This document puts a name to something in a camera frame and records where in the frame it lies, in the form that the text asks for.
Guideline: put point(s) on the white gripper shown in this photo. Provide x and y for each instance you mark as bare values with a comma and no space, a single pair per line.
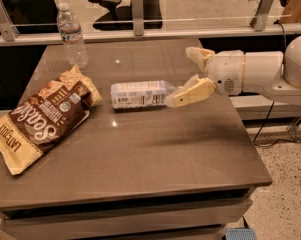
225,71

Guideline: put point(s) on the blue label plastic bottle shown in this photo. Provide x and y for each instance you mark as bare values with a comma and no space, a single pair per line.
140,94

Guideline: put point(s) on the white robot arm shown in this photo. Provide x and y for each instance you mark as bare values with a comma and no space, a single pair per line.
274,75

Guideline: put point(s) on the clear plastic water bottle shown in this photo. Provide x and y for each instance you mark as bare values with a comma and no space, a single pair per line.
71,35

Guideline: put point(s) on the black office chair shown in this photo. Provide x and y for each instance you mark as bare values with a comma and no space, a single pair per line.
120,17

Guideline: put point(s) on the brown yellow chip bag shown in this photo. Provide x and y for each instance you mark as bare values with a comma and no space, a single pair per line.
42,121

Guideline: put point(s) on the blue perforated object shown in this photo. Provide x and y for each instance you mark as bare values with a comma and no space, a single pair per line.
240,234

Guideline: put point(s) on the glass partition panel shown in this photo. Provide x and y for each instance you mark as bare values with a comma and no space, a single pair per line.
224,16

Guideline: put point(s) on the right metal glass bracket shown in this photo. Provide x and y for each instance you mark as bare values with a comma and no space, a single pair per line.
259,20

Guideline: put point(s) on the metal glass bracket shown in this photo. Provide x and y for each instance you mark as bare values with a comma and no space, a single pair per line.
7,29
137,17
259,20

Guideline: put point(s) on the middle metal glass bracket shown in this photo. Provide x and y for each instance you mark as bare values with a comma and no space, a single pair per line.
137,17

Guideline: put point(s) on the left metal glass bracket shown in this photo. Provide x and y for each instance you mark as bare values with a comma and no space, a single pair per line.
7,29

